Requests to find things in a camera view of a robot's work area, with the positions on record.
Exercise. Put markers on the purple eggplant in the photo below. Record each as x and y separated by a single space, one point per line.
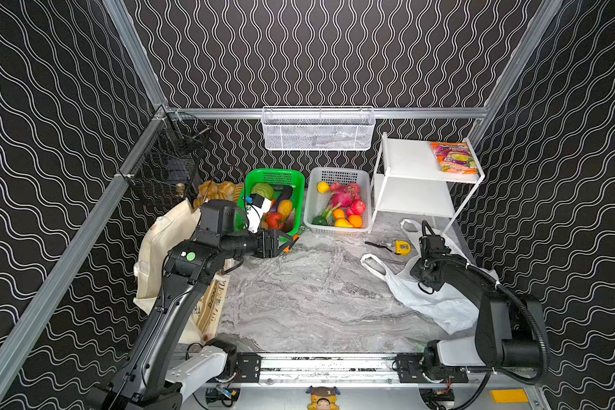
286 193

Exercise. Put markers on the pink dragon fruit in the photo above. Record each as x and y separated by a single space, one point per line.
341 197

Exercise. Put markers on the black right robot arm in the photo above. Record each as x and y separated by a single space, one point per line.
510 335

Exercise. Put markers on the white wire wall basket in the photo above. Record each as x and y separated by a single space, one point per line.
318 128

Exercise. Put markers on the white plastic basket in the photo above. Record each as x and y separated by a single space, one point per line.
316 203

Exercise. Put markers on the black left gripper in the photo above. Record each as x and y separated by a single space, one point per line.
272 243

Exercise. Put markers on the green plastic basket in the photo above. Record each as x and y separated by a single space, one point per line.
278 178

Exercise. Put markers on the green cabbage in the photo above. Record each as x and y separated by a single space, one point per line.
263 189

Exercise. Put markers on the white plastic grocery bag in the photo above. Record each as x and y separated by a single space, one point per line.
451 296

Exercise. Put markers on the dark green avocado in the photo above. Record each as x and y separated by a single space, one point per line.
320 221

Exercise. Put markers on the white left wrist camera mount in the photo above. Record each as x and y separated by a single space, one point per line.
256 206

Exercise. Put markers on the braided bread middle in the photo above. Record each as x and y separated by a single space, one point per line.
210 190

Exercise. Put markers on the red apple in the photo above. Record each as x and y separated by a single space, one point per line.
358 207

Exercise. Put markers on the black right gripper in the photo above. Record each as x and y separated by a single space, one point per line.
433 246

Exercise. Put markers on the black wire rack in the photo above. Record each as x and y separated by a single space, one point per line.
168 170

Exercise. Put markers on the yellow tape measure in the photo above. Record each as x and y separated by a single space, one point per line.
402 248

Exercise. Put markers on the red tomato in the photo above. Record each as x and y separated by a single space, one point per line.
275 221

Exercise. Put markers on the white two-tier shelf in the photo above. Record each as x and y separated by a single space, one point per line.
407 179

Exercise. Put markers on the orange fruit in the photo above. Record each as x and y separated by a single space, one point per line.
356 221

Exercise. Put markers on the orange candy bag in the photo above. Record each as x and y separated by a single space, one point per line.
454 158

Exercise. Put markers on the yellow block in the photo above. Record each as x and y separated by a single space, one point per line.
509 396

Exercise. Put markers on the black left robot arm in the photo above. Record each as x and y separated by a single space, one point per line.
148 379

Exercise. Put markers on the yellow lemon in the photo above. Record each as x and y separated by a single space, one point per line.
323 187

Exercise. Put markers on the small orange tangerine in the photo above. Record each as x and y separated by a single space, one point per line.
338 214

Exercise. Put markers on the yellow mango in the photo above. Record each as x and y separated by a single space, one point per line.
285 208

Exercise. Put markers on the small toy figure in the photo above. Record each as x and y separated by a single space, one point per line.
323 398

